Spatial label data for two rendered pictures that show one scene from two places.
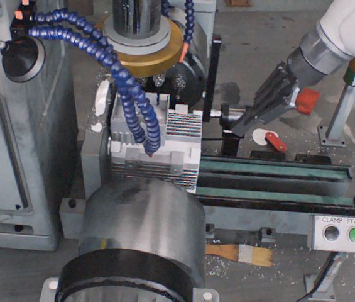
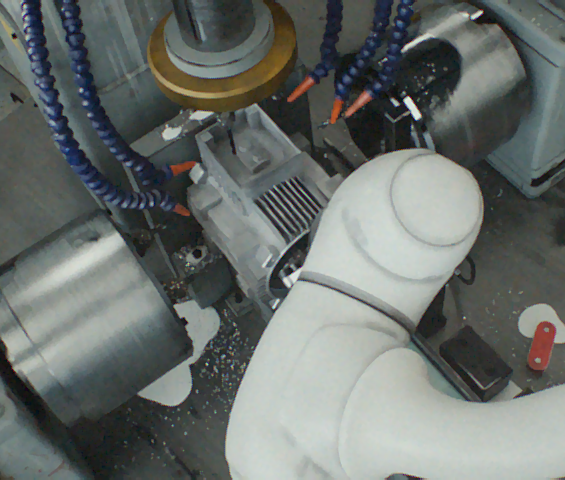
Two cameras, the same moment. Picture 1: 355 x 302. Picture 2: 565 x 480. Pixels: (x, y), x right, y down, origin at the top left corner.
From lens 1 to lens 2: 0.80 m
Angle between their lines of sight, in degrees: 39
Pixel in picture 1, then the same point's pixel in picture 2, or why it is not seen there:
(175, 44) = (241, 83)
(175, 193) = (130, 278)
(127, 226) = (36, 269)
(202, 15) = (543, 63)
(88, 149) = not seen: hidden behind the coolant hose
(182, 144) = (266, 231)
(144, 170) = (214, 229)
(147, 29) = (197, 39)
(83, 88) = not seen: hidden behind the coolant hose
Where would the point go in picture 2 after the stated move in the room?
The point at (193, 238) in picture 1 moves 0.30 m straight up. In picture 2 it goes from (99, 346) to (5, 211)
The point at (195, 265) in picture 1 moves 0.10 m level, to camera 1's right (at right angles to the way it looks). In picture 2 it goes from (67, 374) to (104, 438)
